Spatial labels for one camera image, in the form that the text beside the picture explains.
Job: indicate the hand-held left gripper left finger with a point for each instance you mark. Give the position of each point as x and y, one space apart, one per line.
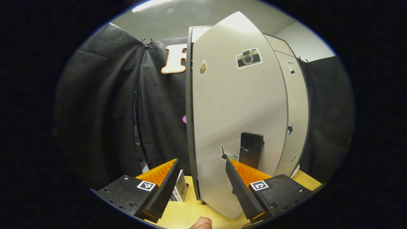
160 190

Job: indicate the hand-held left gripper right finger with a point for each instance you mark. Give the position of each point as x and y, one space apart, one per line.
243 190

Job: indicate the white book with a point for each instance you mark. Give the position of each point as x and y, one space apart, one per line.
181 190

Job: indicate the black backdrop cloth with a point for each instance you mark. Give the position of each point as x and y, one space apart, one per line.
105 105

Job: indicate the grey cabinet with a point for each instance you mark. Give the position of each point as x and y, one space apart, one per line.
189 111

